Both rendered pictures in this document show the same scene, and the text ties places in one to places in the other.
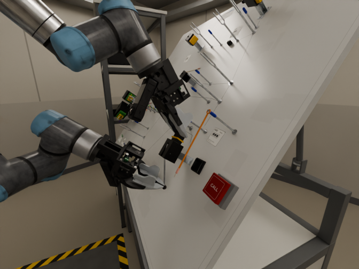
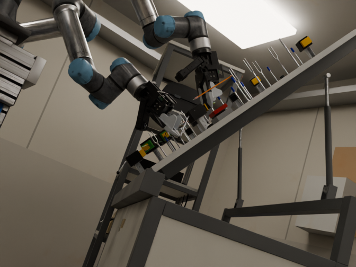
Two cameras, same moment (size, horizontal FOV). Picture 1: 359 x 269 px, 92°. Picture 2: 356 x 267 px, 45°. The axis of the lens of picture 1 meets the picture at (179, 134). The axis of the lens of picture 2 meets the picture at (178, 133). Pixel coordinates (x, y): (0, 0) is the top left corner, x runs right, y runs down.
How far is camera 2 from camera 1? 1.14 m
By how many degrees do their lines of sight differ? 36
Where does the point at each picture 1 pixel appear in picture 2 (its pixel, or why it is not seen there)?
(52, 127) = (125, 64)
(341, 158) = not seen: outside the picture
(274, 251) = not seen: hidden behind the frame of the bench
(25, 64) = (41, 99)
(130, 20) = (199, 22)
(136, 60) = (195, 43)
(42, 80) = (46, 124)
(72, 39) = (168, 19)
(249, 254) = not seen: hidden behind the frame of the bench
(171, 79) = (213, 63)
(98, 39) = (179, 23)
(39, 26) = (148, 16)
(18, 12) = (143, 8)
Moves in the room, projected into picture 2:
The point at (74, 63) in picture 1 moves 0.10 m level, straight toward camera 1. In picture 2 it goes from (163, 29) to (171, 16)
